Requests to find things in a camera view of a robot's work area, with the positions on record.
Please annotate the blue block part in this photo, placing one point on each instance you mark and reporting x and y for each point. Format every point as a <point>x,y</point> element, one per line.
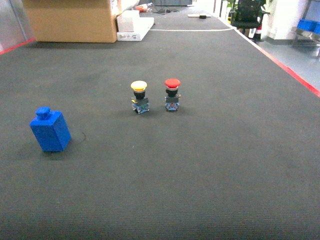
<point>50,129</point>

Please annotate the blue bin far right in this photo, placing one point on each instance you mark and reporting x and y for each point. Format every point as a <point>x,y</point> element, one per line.
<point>308,25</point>

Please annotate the red mushroom push button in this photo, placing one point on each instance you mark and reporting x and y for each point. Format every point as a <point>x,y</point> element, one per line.
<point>172,98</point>

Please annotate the yellow mushroom push button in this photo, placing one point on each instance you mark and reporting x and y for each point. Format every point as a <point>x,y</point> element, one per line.
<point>140,103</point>

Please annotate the white flat box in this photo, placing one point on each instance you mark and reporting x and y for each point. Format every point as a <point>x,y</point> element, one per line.
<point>145,25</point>

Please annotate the small white box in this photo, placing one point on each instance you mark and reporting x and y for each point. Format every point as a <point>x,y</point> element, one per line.
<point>128,21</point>

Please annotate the black office chair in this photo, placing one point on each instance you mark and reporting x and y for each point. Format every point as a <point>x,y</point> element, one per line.
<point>247,14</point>

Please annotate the large cardboard box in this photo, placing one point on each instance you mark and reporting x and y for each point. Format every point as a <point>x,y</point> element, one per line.
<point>72,21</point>

